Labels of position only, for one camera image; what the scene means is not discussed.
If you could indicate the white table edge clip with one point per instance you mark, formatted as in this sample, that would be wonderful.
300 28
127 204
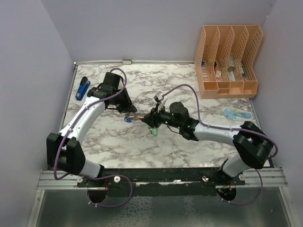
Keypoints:
127 62

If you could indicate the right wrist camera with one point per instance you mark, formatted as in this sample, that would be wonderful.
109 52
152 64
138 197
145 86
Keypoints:
160 100

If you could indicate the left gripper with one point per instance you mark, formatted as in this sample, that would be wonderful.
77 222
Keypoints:
129 107

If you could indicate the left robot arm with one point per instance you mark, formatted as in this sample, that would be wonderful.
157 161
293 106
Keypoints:
64 151

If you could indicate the light blue packaged item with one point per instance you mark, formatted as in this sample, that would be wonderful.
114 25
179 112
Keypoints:
237 115

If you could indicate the green tag key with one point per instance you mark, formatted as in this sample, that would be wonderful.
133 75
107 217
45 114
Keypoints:
154 132

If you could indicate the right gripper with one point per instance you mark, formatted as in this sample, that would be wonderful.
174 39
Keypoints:
151 119

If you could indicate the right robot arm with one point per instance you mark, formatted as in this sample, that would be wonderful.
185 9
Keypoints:
252 145

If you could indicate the peach plastic file organizer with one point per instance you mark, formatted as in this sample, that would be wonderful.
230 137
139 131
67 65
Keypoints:
224 61

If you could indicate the blue stapler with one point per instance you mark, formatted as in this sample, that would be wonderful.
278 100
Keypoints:
82 89

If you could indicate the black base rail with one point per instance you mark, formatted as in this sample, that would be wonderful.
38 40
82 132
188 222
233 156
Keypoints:
154 182

